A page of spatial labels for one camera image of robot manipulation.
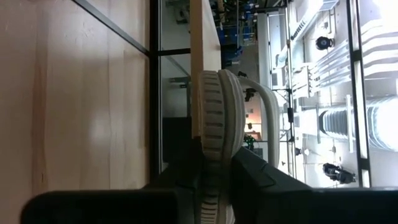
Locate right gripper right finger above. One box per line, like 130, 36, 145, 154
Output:
229, 146, 398, 224

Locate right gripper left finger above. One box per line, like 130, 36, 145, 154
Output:
20, 138, 206, 224

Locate light grey rubber slide sandal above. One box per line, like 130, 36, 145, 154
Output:
198, 68, 281, 224

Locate black ceiling-hung device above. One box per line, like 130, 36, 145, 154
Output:
322, 162, 358, 185
315, 35, 335, 51

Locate black overhead light beam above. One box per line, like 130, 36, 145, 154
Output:
345, 0, 373, 189

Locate blue storage crates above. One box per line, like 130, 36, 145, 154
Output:
216, 23, 256, 68

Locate silver ribbed ventilation duct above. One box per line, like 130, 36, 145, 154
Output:
318, 96, 398, 152

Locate black aluminium rig frame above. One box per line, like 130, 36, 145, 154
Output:
148, 0, 163, 183

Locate wooden shelf with black frame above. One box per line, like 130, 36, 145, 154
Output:
73, 0, 223, 183

